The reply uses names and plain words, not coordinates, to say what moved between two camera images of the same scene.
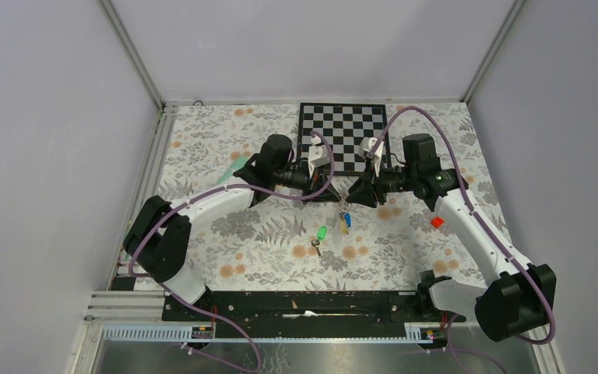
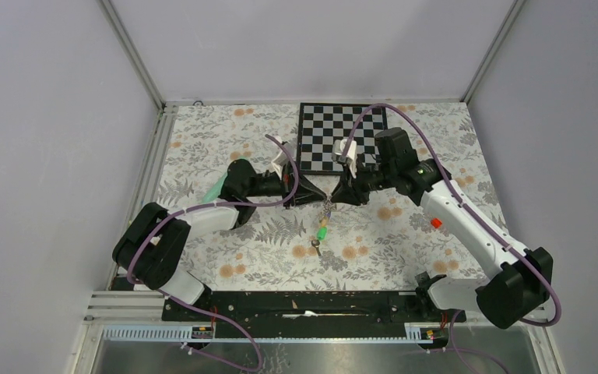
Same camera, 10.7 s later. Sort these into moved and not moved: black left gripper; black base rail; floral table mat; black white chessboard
Moved: black left gripper
Not moved: floral table mat; black base rail; black white chessboard
